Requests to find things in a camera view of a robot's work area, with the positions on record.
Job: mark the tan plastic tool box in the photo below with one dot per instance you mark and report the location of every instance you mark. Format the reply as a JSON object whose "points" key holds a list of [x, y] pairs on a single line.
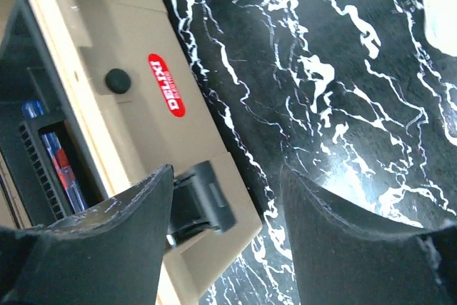
{"points": [[138, 107]]}

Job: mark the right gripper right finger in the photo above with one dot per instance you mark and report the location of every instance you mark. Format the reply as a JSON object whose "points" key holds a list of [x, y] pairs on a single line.
{"points": [[345, 254]]}

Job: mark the green napa cabbage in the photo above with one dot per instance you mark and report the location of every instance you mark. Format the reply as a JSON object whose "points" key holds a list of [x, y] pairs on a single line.
{"points": [[440, 25]]}

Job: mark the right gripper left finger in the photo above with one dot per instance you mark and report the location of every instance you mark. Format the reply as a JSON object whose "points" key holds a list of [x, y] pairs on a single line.
{"points": [[108, 254]]}

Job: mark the black tool box tray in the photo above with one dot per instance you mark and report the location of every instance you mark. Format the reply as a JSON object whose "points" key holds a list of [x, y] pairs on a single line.
{"points": [[34, 103]]}

